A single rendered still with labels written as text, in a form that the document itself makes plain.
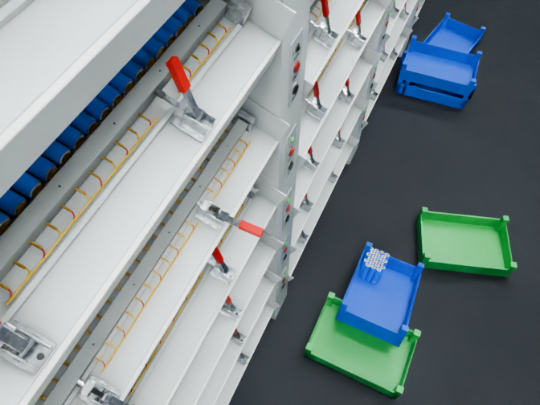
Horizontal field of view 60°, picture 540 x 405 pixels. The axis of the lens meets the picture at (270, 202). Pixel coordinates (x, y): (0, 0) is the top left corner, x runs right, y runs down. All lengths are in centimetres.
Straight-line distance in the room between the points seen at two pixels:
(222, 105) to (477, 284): 136
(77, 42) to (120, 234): 20
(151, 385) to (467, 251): 128
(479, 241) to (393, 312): 46
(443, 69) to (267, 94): 160
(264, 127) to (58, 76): 49
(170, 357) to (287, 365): 76
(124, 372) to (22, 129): 39
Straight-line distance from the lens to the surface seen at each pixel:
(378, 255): 162
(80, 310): 45
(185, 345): 82
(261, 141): 76
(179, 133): 51
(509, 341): 173
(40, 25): 34
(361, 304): 154
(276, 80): 68
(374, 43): 149
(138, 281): 62
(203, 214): 66
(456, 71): 226
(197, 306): 83
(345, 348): 156
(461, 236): 183
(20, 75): 32
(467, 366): 165
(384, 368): 157
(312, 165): 121
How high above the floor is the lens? 149
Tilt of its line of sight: 57 degrees down
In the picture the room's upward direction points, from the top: straight up
